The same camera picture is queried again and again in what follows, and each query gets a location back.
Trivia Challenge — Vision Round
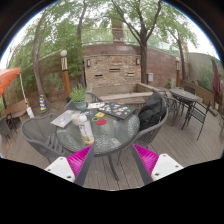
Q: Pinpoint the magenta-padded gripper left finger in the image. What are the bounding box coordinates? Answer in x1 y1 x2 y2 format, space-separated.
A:
44 145 96 187

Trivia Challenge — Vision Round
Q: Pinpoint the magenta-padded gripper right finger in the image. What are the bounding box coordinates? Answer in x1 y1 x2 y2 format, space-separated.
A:
130 143 185 186

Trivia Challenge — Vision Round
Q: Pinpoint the round glass patio table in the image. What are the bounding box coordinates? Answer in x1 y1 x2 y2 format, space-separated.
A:
55 105 141 182

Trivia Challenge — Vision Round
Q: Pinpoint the white cup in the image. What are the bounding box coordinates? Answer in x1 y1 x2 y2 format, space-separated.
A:
70 112 83 127

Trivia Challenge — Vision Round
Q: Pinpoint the silver laptop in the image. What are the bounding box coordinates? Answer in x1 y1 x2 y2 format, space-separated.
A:
50 109 76 129

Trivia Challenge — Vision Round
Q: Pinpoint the black backpack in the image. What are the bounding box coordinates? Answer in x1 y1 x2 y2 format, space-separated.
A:
137 92 168 132

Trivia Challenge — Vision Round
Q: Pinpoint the black laptop with stickers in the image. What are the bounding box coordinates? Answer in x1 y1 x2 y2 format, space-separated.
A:
97 102 138 121

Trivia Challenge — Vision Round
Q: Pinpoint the black metal patio chair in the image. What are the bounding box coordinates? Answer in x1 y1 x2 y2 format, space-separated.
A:
152 87 181 127
180 100 212 141

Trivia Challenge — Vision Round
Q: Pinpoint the white paper sheet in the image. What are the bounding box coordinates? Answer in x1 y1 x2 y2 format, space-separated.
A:
86 102 106 111

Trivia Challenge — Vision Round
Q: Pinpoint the potted green plant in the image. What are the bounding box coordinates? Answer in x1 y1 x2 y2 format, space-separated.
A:
69 84 88 113

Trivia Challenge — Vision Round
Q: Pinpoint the round dark patio table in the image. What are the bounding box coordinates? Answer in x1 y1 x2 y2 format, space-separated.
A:
169 88 198 116

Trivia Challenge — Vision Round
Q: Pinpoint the folded maroon patio umbrella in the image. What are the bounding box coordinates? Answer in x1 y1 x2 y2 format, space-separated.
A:
211 57 222 110

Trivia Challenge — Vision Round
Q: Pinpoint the orange patio umbrella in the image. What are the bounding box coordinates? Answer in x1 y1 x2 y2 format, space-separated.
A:
0 67 22 98

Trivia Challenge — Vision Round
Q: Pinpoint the wooden lamp post white globe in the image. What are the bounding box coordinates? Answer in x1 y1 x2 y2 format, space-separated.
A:
59 49 72 104

